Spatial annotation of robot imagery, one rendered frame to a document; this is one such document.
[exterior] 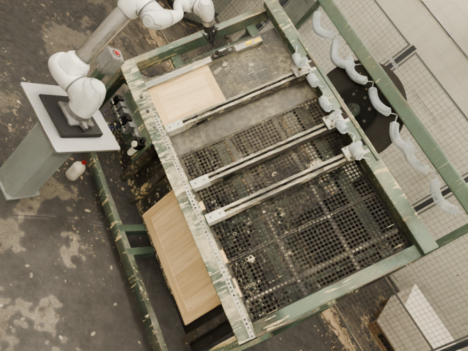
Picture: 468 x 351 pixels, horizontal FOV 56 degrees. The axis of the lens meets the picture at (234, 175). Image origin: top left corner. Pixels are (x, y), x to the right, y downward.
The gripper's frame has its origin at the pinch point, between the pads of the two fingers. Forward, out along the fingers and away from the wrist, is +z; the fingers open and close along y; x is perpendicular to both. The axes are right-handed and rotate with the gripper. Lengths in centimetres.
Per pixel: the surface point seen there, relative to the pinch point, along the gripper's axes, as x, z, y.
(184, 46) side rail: -16.9, 13.2, 17.5
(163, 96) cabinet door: 18, 14, 48
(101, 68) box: -12, -4, 81
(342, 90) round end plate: 57, 42, -84
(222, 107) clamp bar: 49, 8, 14
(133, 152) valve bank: 50, 17, 84
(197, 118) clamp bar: 50, 8, 33
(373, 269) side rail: 192, 10, -23
